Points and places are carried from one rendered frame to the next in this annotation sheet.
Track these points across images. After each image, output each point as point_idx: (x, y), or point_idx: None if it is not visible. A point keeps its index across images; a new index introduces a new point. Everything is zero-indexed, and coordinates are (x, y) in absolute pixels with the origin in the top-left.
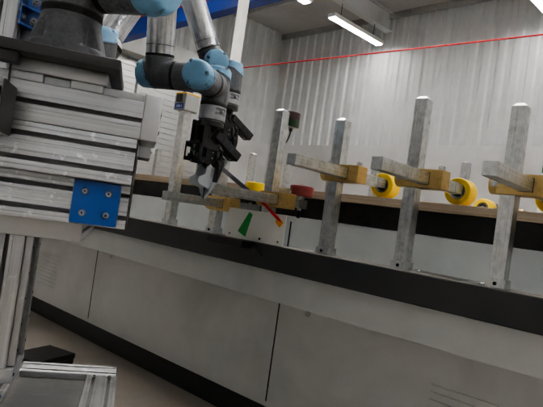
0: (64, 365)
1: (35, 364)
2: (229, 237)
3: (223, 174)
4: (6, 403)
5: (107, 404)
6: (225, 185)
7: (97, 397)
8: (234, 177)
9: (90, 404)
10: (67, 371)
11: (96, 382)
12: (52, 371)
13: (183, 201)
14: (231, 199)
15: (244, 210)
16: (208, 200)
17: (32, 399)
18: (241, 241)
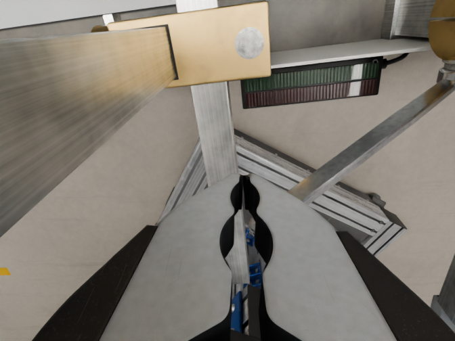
0: (189, 172)
1: (183, 191)
2: (326, 99)
3: (141, 85)
4: (245, 220)
5: (288, 176)
6: (152, 39)
7: (272, 176)
8: (366, 158)
9: (283, 186)
10: (203, 174)
11: (240, 164)
12: (204, 186)
13: (244, 228)
14: (270, 70)
15: (353, 58)
16: (235, 149)
17: (244, 206)
18: (373, 95)
